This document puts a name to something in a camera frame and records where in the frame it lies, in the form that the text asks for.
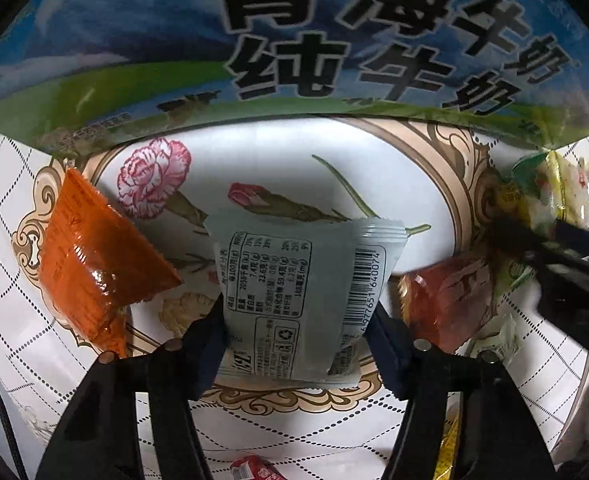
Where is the red snack packet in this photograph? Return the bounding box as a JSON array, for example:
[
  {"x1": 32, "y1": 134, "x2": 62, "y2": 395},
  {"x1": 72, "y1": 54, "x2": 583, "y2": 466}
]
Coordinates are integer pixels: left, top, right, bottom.
[{"x1": 399, "y1": 254, "x2": 500, "y2": 356}]

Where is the small red wrapped snack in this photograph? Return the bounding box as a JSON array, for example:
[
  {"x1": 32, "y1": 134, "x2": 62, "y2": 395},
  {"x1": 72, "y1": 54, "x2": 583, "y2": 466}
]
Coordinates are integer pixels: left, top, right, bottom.
[{"x1": 229, "y1": 454, "x2": 280, "y2": 480}]

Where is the blue green printed carton box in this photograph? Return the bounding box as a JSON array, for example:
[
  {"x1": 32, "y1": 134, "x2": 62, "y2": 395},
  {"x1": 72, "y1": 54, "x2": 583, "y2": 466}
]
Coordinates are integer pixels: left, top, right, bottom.
[{"x1": 0, "y1": 0, "x2": 589, "y2": 162}]

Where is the yellow green snack packet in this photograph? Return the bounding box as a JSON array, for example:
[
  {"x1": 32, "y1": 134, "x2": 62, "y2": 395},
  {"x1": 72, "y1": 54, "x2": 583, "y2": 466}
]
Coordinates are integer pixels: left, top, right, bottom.
[{"x1": 495, "y1": 151, "x2": 584, "y2": 241}]

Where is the orange snack packet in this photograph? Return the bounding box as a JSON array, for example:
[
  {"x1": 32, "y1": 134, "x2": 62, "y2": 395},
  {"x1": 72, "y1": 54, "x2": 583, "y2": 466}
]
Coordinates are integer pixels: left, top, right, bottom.
[{"x1": 38, "y1": 167, "x2": 184, "y2": 359}]

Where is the white green snack packet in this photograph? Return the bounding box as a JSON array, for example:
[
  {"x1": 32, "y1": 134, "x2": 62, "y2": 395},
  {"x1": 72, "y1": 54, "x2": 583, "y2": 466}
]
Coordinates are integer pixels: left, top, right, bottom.
[{"x1": 469, "y1": 310, "x2": 523, "y2": 362}]

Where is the pale grey snack packet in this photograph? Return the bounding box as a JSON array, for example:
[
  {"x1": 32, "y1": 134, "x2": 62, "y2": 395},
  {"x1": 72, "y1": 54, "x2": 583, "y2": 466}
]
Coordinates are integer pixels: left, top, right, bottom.
[{"x1": 204, "y1": 217, "x2": 408, "y2": 395}]

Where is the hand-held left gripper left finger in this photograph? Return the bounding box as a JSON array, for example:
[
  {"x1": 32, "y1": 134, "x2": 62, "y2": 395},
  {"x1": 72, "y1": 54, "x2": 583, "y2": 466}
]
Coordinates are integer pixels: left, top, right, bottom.
[{"x1": 34, "y1": 299, "x2": 226, "y2": 480}]

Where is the floral printed tablecloth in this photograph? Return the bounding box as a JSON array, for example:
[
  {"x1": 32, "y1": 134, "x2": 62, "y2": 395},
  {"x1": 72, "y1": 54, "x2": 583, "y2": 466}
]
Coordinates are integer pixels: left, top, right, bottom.
[{"x1": 0, "y1": 114, "x2": 589, "y2": 480}]

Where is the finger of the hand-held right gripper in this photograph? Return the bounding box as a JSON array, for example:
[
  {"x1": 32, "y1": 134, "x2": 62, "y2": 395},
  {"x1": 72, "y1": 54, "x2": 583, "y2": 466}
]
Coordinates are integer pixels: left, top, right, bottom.
[
  {"x1": 553, "y1": 219, "x2": 589, "y2": 263},
  {"x1": 491, "y1": 214, "x2": 568, "y2": 268}
]

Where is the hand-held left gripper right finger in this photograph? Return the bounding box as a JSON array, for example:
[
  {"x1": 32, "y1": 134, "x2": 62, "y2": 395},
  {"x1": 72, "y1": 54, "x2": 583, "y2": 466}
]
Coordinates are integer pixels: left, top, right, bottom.
[{"x1": 365, "y1": 304, "x2": 558, "y2": 480}]

